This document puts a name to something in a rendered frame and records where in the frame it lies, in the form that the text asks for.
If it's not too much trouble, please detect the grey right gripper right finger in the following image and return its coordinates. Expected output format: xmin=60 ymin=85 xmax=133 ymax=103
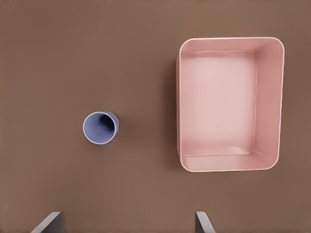
xmin=194 ymin=211 xmax=215 ymax=233

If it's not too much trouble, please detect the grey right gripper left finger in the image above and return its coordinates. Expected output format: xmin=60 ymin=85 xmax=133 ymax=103
xmin=30 ymin=211 xmax=65 ymax=233

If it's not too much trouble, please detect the blue cup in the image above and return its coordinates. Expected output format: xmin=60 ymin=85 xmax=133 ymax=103
xmin=83 ymin=111 xmax=120 ymax=145

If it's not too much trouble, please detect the pink rectangular box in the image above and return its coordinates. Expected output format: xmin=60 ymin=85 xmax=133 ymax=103
xmin=176 ymin=36 xmax=285 ymax=173

